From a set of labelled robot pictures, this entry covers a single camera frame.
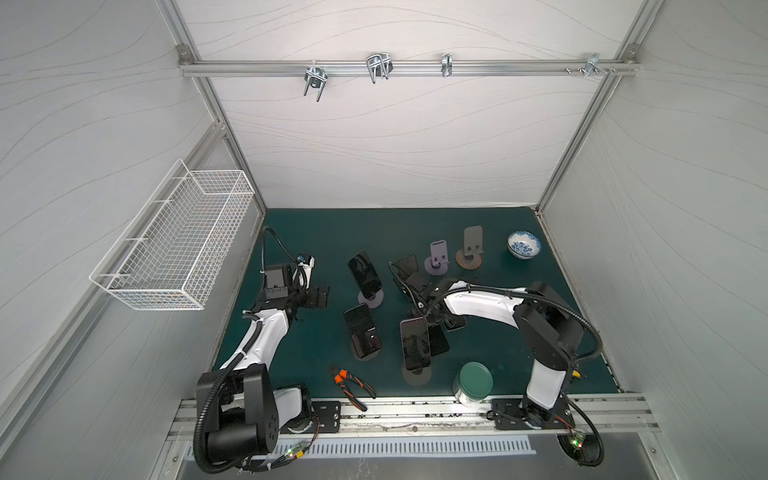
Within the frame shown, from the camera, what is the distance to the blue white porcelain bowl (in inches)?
41.9

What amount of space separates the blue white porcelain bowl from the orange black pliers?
0.67 m

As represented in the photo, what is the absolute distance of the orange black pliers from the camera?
0.78m
